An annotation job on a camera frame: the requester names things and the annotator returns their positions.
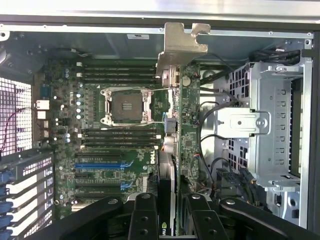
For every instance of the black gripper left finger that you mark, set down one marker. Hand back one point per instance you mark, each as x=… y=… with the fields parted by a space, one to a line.
x=145 y=220

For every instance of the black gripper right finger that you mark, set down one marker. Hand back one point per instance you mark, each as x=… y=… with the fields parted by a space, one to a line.
x=207 y=225

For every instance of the black expansion slot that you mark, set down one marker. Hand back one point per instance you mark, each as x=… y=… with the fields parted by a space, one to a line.
x=95 y=198
x=100 y=155
x=100 y=187

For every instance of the green motherboard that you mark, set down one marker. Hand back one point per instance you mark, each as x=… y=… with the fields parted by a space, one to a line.
x=105 y=175

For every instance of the blue expansion slot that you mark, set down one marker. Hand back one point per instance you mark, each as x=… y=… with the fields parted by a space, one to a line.
x=100 y=165

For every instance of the black RAM slot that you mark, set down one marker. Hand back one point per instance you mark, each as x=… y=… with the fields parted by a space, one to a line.
x=120 y=142
x=120 y=130
x=120 y=66
x=120 y=81
x=120 y=72
x=120 y=136
x=120 y=147
x=120 y=77

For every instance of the silver disk bay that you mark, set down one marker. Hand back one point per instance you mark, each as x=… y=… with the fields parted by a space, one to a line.
x=287 y=205

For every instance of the CPU socket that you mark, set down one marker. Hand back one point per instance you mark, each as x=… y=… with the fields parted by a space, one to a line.
x=126 y=106

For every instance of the silver drive cage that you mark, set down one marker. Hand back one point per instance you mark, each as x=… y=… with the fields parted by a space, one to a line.
x=270 y=100

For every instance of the black open PC case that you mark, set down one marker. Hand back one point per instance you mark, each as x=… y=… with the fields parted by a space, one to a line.
x=75 y=45

